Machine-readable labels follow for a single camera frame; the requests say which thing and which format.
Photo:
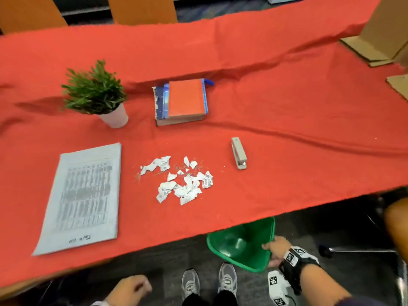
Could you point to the person's right hand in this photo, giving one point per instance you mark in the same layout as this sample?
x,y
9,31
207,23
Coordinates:
x,y
279,248

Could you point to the person's left hand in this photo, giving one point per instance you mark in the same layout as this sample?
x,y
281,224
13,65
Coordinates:
x,y
127,290

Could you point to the green plastic bin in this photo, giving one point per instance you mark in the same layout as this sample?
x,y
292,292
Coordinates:
x,y
242,242

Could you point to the pile of printed papers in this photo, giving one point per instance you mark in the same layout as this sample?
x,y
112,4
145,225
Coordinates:
x,y
83,200

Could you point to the heap of torn paper scraps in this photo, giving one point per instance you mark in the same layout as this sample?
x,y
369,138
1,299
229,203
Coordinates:
x,y
188,191

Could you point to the person's right forearm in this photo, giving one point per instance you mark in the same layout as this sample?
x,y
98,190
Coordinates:
x,y
322,286

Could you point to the grey shoe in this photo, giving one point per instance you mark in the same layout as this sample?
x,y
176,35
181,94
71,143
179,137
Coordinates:
x,y
227,278
190,283

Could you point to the black trousers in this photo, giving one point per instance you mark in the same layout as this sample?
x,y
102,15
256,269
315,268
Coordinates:
x,y
210,299

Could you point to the navy sweatshirt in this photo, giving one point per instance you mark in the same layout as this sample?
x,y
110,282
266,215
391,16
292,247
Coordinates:
x,y
360,302

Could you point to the white stapler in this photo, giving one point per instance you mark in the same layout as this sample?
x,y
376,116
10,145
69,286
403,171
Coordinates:
x,y
239,152

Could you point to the orange chair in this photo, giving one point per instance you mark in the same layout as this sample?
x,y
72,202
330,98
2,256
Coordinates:
x,y
396,226
28,12
143,9

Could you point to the red tablecloth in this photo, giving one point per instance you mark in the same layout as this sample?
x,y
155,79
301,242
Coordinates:
x,y
287,124

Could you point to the orange notebook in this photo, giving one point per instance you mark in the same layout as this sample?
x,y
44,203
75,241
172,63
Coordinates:
x,y
186,97

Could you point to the blue pen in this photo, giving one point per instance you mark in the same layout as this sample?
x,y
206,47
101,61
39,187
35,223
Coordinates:
x,y
209,82

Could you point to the dark blue worn book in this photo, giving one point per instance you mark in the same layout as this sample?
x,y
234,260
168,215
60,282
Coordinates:
x,y
158,105

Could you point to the flat cardboard piece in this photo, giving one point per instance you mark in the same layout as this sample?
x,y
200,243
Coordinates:
x,y
400,86

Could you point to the green plant in white pot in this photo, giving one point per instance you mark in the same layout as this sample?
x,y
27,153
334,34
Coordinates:
x,y
95,89

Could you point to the brown cardboard box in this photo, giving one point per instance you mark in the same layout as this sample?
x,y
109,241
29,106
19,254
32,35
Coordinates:
x,y
382,28

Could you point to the black sofa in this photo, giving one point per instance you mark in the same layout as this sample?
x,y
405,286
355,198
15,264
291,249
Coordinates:
x,y
83,1

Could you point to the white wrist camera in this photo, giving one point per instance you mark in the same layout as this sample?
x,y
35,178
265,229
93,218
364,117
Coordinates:
x,y
278,288

